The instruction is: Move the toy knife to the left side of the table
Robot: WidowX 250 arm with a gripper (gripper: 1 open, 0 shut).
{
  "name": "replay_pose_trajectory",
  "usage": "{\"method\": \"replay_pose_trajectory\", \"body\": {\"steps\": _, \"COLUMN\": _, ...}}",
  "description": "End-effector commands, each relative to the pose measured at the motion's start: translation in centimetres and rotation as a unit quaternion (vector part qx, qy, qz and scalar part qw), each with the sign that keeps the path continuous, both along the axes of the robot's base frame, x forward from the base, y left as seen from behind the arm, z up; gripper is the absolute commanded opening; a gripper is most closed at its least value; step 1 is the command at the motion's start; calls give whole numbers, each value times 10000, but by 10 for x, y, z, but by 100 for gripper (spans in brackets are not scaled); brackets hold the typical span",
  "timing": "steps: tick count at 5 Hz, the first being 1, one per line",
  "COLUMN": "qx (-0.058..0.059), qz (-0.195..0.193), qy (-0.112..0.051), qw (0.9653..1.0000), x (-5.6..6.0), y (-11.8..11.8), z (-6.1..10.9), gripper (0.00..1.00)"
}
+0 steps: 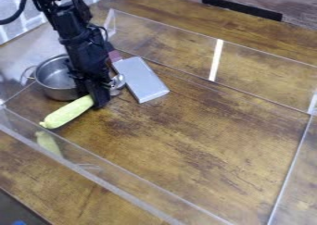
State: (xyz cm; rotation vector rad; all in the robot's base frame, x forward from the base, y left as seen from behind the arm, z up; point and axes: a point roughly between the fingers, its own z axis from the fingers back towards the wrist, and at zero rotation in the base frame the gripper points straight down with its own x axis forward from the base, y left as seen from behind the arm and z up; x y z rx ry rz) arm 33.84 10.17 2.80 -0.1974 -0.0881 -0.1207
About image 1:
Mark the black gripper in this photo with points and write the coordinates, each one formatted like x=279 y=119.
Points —
x=89 y=69

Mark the spoon with yellow handle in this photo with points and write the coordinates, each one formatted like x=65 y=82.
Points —
x=73 y=110

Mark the small steel pot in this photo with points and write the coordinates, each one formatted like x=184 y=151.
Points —
x=53 y=76

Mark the toy cleaver knife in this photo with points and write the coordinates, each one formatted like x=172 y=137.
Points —
x=143 y=81

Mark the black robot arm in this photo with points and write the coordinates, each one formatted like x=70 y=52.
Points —
x=69 y=16

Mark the clear acrylic table barrier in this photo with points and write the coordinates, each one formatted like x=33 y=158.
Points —
x=203 y=156

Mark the black wall strip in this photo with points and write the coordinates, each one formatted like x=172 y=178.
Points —
x=251 y=10

